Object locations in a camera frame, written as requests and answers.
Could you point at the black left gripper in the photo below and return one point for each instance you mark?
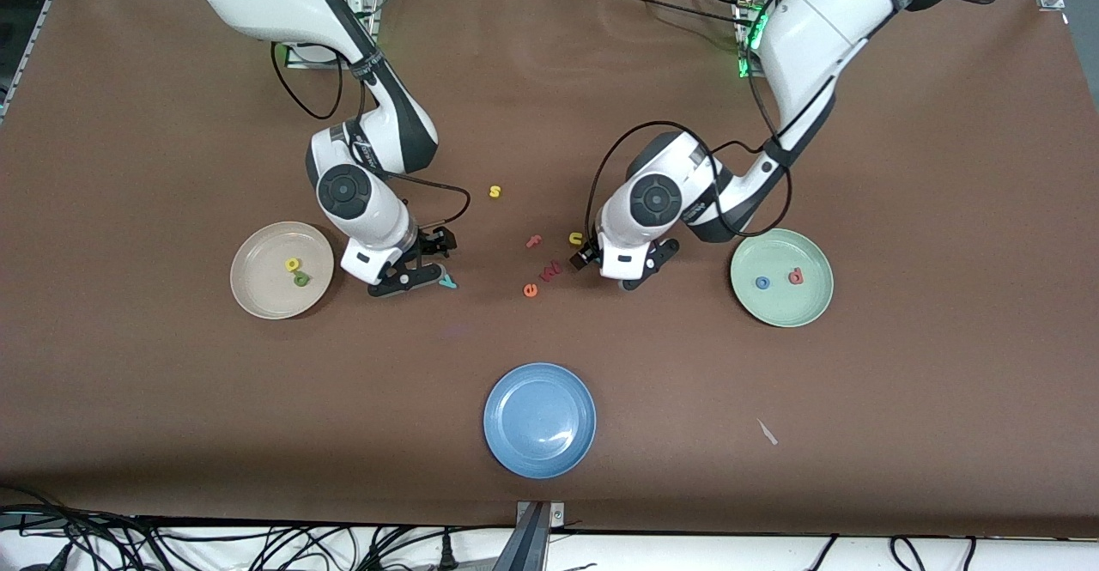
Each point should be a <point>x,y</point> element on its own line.
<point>586,257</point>

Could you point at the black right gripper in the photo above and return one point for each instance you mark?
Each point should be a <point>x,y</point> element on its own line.
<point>432,244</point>

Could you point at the teal letter y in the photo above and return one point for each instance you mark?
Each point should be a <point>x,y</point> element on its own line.
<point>450,283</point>

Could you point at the salmon pink letter p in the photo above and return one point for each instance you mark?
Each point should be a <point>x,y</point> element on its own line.
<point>799,273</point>

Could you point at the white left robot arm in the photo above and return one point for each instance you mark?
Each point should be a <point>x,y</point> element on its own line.
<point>816,30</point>

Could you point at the dark red letter w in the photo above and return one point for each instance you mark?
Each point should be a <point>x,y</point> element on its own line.
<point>550,271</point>

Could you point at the blue plate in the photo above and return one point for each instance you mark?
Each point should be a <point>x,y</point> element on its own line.
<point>539,421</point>

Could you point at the brown table mat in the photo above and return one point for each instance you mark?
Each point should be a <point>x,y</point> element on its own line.
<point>549,90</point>

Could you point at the beige brown plate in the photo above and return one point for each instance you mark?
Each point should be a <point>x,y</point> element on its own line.
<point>266,288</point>

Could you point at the pale green plate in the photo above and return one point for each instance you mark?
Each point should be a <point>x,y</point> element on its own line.
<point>781,305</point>

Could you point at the small white paper scrap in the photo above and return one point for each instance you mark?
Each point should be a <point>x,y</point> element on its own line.
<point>768,433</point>

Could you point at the black power plug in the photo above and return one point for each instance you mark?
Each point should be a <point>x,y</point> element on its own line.
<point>446,554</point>

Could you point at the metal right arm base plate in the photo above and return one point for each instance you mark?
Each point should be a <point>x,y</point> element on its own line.
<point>374,17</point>

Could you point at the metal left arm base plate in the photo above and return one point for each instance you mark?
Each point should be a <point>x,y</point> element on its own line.
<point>743,69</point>

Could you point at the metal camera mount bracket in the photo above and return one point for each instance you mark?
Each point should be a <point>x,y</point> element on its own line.
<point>532,545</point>

